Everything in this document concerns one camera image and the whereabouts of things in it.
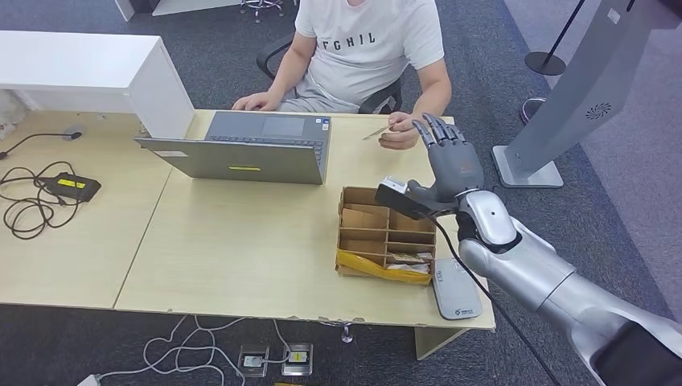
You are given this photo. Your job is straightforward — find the person's left hand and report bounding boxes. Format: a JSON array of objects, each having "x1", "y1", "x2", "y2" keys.
[{"x1": 378, "y1": 112, "x2": 422, "y2": 151}]

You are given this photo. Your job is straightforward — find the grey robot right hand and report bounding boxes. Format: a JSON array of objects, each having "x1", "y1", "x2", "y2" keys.
[{"x1": 407, "y1": 113, "x2": 486, "y2": 212}]

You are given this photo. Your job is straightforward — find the person's right hand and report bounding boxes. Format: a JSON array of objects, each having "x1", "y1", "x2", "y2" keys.
[{"x1": 232, "y1": 92, "x2": 281, "y2": 113}]

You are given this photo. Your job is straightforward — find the person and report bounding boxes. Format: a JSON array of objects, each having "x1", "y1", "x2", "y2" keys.
[{"x1": 232, "y1": 0, "x2": 453, "y2": 151}]

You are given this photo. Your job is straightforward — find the grey card reader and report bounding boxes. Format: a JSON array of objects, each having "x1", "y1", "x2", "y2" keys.
[{"x1": 431, "y1": 258, "x2": 484, "y2": 321}]

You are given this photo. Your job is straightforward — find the black office chair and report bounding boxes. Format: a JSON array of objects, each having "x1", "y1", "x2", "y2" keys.
[{"x1": 255, "y1": 32, "x2": 403, "y2": 116}]

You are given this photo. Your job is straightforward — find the grey laptop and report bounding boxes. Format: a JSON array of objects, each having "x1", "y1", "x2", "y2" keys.
[{"x1": 134, "y1": 110, "x2": 332, "y2": 187}]

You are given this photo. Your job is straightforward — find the chrome stool base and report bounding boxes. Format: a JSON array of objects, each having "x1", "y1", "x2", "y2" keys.
[{"x1": 240, "y1": 0, "x2": 286, "y2": 23}]

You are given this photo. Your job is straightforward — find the cardboard divider box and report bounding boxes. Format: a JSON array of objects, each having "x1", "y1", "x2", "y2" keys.
[{"x1": 335, "y1": 186, "x2": 439, "y2": 286}]

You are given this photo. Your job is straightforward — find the white furniture panel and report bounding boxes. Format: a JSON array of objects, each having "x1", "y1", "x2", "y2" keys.
[{"x1": 116, "y1": 0, "x2": 244, "y2": 23}]

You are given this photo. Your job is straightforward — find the grey kiosk stand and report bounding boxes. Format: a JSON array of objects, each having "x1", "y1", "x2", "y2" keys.
[{"x1": 491, "y1": 0, "x2": 682, "y2": 190}]

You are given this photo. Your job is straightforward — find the pale desk leg panel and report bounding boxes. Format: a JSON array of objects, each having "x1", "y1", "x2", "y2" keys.
[{"x1": 414, "y1": 327, "x2": 470, "y2": 362}]

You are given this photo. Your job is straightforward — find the white cabinet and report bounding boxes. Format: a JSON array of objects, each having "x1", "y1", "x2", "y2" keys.
[{"x1": 0, "y1": 31, "x2": 196, "y2": 141}]

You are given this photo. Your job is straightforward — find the black gooseneck microphone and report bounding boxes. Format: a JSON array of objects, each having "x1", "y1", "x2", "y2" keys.
[{"x1": 0, "y1": 130, "x2": 84, "y2": 161}]

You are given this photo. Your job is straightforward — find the black power adapter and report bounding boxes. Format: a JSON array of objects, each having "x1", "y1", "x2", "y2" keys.
[{"x1": 45, "y1": 172, "x2": 102, "y2": 203}]

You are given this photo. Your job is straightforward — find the metal floor socket box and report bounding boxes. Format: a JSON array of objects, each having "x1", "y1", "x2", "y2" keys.
[
  {"x1": 236, "y1": 344, "x2": 271, "y2": 380},
  {"x1": 281, "y1": 343, "x2": 314, "y2": 378}
]

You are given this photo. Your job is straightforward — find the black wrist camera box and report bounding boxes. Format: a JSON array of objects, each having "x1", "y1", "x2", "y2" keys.
[{"x1": 374, "y1": 176, "x2": 459, "y2": 220}]

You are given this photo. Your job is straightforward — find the round metal ring base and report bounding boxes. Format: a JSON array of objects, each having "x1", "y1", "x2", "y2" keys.
[{"x1": 520, "y1": 97, "x2": 548, "y2": 125}]

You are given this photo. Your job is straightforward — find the black stanchion post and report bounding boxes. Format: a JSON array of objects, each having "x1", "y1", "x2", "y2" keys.
[{"x1": 524, "y1": 0, "x2": 587, "y2": 76}]

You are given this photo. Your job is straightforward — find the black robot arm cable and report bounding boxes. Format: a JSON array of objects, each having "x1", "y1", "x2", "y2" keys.
[{"x1": 425, "y1": 214, "x2": 565, "y2": 386}]

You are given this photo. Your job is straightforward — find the short white floor cable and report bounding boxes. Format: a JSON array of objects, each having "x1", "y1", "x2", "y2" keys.
[{"x1": 273, "y1": 319, "x2": 293, "y2": 366}]

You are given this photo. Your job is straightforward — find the black adapter cable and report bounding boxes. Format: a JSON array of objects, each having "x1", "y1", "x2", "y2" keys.
[{"x1": 0, "y1": 161, "x2": 86, "y2": 240}]

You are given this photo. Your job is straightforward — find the long white floor cable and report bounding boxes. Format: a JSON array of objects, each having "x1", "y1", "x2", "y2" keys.
[{"x1": 98, "y1": 315, "x2": 252, "y2": 386}]

